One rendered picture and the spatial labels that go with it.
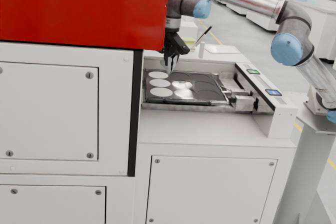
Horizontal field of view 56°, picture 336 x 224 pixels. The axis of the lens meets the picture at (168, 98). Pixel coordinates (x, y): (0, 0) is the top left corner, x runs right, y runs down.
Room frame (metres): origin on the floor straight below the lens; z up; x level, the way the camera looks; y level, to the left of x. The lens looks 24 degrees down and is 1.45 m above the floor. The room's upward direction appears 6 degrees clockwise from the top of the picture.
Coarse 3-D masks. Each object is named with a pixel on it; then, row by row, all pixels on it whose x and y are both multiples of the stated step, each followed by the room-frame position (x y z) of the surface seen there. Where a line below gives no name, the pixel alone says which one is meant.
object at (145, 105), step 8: (144, 104) 1.26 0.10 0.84; (152, 104) 1.26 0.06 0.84; (160, 104) 1.27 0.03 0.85; (168, 104) 1.27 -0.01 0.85; (176, 104) 1.28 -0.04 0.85; (184, 104) 1.29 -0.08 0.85; (192, 104) 1.30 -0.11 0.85; (200, 104) 1.31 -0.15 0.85; (224, 112) 1.31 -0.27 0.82; (232, 112) 1.31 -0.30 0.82; (240, 112) 1.32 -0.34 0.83; (248, 112) 1.32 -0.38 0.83
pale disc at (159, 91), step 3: (156, 87) 1.33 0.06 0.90; (159, 87) 1.34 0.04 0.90; (150, 90) 1.29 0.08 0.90; (153, 90) 1.29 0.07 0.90; (156, 90) 1.30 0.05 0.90; (159, 90) 1.30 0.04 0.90; (162, 90) 1.30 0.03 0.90; (165, 90) 1.31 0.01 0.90; (168, 90) 1.31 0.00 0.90; (153, 93) 1.26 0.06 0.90; (156, 93) 1.26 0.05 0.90; (159, 93) 1.27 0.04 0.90; (162, 93) 1.27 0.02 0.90; (165, 93) 1.27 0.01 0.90; (168, 93) 1.28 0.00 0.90; (171, 93) 1.28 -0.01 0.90
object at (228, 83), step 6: (222, 78) 1.60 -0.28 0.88; (228, 78) 1.61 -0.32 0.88; (222, 84) 1.52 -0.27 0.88; (228, 84) 1.52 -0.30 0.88; (234, 84) 1.53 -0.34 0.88; (228, 90) 1.44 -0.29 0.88; (234, 108) 1.29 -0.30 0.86; (240, 108) 1.28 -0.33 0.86; (246, 108) 1.28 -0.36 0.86; (252, 108) 1.29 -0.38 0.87
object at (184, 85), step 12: (180, 72) 1.57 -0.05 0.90; (180, 84) 1.40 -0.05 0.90; (192, 84) 1.42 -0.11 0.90; (204, 84) 1.44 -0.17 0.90; (156, 96) 1.23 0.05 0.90; (168, 96) 1.24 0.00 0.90; (180, 96) 1.26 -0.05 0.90; (192, 96) 1.27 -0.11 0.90; (204, 96) 1.29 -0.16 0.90; (216, 96) 1.30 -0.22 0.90
